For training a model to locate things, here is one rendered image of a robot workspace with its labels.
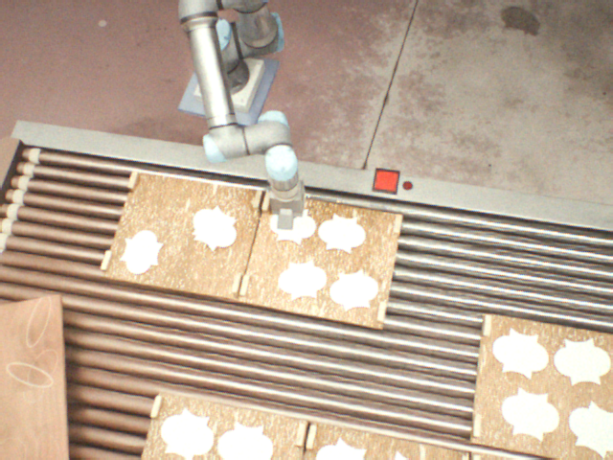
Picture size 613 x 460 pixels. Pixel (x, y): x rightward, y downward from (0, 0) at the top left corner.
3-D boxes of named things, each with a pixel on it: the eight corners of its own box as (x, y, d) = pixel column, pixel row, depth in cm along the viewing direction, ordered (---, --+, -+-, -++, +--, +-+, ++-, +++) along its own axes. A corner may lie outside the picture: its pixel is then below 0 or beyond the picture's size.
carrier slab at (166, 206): (137, 172, 229) (135, 171, 227) (265, 193, 223) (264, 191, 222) (102, 277, 215) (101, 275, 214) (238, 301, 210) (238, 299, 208)
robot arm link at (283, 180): (292, 138, 181) (299, 168, 178) (296, 160, 192) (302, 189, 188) (261, 145, 181) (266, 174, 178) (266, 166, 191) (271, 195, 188)
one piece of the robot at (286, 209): (261, 209, 189) (268, 235, 204) (296, 212, 188) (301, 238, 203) (268, 168, 193) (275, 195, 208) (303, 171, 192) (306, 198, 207)
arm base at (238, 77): (210, 57, 247) (203, 37, 238) (254, 59, 244) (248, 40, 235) (199, 94, 241) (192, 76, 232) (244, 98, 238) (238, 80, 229)
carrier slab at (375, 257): (267, 194, 223) (267, 192, 222) (402, 217, 218) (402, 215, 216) (239, 303, 210) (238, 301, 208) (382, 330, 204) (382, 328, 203)
